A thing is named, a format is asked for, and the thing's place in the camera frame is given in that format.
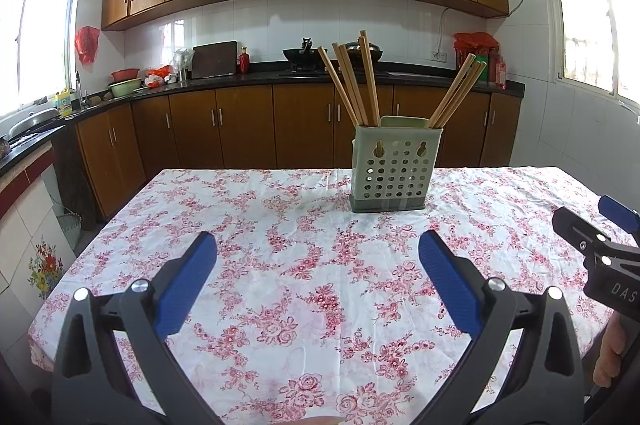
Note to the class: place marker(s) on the red plastic bag with bottles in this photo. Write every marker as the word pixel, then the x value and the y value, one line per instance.
pixel 470 40

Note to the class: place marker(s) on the orange packet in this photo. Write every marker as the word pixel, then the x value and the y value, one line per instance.
pixel 500 73

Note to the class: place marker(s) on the white wall socket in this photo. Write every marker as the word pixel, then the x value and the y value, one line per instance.
pixel 439 55

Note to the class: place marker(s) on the green plastic basin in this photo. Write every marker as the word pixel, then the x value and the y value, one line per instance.
pixel 124 87

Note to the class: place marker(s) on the window above sink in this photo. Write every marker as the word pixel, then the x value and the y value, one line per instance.
pixel 35 35

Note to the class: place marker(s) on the red hanging plastic bag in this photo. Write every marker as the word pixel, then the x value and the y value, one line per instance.
pixel 87 45

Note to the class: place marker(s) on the black wok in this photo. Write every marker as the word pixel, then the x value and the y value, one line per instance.
pixel 299 54

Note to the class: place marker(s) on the red floral tablecloth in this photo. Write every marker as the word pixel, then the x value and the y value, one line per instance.
pixel 300 230

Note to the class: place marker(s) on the metal sink faucet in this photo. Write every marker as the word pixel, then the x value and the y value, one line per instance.
pixel 79 92

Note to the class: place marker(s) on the wooden chopstick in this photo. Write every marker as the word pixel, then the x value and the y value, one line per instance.
pixel 356 87
pixel 367 85
pixel 456 95
pixel 339 86
pixel 462 94
pixel 372 80
pixel 450 91
pixel 349 85

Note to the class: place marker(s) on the window beside red bag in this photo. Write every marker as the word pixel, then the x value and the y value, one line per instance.
pixel 595 15

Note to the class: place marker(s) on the dark lidded pot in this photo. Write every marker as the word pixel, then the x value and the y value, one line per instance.
pixel 382 51

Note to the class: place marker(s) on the brown lower kitchen cabinets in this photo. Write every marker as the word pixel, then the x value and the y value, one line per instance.
pixel 245 125

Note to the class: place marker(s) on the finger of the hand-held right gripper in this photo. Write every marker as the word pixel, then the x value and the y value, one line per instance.
pixel 619 212
pixel 575 227

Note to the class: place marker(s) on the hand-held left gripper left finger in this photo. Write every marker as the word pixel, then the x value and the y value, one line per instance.
pixel 187 285

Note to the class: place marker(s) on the grey metal pan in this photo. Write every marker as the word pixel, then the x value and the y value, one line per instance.
pixel 35 117

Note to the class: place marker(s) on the black gas stove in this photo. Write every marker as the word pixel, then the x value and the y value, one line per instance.
pixel 310 68

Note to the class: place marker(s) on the person's right hand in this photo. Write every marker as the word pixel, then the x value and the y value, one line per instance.
pixel 609 355

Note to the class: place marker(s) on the black kitchen countertop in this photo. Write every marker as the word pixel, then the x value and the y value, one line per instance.
pixel 260 77

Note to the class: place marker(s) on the red and white plastic bags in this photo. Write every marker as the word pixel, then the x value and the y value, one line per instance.
pixel 159 76

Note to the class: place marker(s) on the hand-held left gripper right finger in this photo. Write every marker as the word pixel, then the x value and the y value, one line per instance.
pixel 447 285

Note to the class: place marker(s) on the green perforated chopstick holder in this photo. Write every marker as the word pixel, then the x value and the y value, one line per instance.
pixel 395 170

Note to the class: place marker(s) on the red bottle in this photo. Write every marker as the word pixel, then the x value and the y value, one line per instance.
pixel 244 62

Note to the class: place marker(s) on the dark cutting board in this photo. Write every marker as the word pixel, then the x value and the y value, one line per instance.
pixel 215 60

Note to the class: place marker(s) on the yellow dish soap bottle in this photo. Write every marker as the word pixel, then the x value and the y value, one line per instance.
pixel 64 104

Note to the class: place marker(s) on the red plastic basin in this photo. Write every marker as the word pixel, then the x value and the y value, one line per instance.
pixel 125 74

